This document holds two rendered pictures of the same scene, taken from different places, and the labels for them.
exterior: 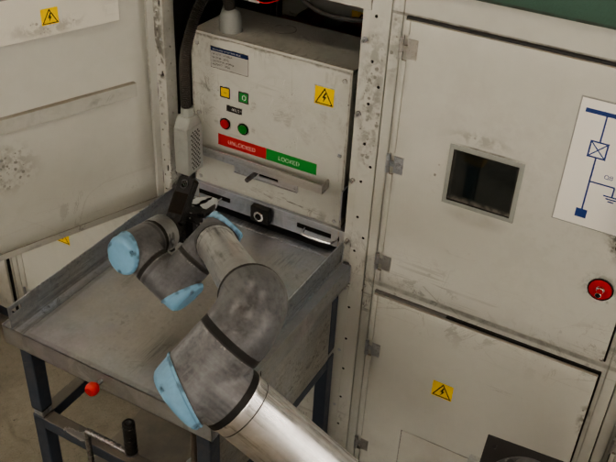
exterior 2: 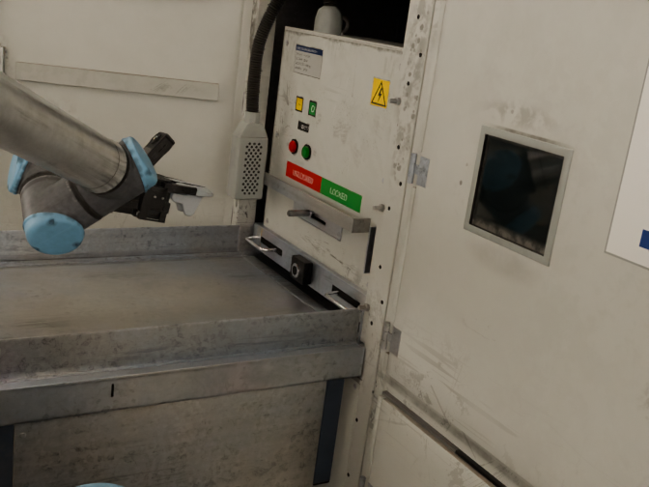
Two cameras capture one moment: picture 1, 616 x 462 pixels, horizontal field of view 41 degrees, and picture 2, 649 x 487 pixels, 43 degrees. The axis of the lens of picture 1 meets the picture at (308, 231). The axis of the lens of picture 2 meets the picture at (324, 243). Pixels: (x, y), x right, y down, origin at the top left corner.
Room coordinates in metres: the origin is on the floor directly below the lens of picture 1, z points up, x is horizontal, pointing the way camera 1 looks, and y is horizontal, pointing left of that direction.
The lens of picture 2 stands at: (0.57, -0.76, 1.44)
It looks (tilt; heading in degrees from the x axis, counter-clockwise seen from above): 16 degrees down; 31
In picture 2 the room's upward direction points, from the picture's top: 8 degrees clockwise
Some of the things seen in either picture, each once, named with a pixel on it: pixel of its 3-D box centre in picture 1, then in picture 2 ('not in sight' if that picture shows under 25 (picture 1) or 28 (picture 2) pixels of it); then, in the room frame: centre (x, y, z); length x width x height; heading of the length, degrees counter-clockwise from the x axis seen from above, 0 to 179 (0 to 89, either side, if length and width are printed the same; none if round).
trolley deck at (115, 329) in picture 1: (187, 302); (135, 314); (1.69, 0.31, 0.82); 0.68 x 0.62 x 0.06; 153
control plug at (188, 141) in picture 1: (189, 142); (249, 159); (2.06, 0.35, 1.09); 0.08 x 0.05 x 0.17; 153
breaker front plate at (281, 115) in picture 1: (266, 134); (323, 156); (2.02, 0.13, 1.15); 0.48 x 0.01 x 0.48; 63
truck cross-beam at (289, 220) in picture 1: (267, 208); (315, 269); (2.04, 0.12, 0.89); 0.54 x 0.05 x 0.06; 63
